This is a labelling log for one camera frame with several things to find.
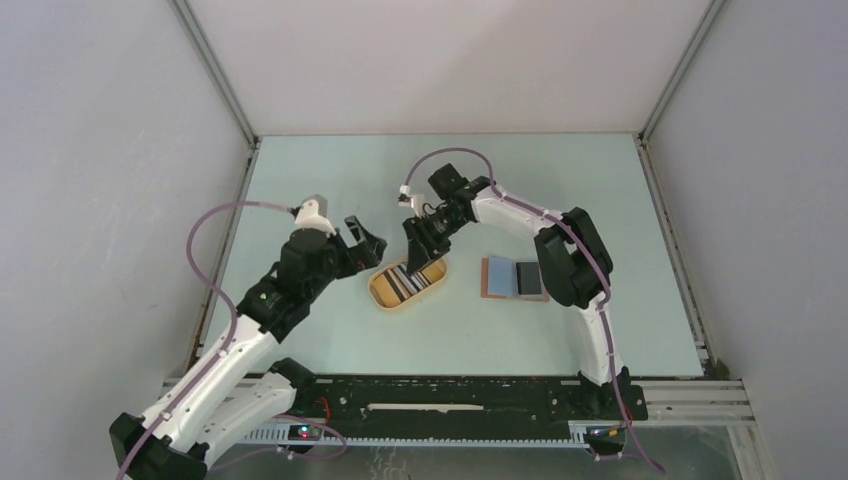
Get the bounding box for controller board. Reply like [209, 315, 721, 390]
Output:
[585, 426, 627, 445]
[287, 424, 323, 441]

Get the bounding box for white cable duct strip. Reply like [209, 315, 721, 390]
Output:
[236, 423, 588, 448]

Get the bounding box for black credit card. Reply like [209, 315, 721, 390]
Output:
[515, 261, 544, 297]

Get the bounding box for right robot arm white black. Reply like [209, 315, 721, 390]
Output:
[398, 164, 629, 418]

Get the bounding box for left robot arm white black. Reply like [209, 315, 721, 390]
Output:
[109, 216, 387, 479]

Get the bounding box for striped cards in tray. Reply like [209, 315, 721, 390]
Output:
[380, 261, 433, 302]

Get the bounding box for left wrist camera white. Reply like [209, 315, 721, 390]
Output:
[292, 194, 337, 237]

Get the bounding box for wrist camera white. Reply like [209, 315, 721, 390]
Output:
[292, 194, 337, 237]
[397, 184, 428, 217]

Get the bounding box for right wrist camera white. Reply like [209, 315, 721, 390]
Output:
[397, 184, 428, 217]

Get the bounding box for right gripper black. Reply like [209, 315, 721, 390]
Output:
[403, 206, 470, 277]

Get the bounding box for left controller board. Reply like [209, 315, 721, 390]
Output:
[287, 424, 323, 441]

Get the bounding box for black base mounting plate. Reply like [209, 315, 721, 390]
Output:
[291, 375, 648, 440]

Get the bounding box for brown leather card holder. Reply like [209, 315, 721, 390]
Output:
[481, 256, 550, 303]

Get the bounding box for oval wooden tray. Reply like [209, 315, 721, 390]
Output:
[367, 257, 449, 312]

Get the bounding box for right controller board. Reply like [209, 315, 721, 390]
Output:
[585, 426, 627, 445]

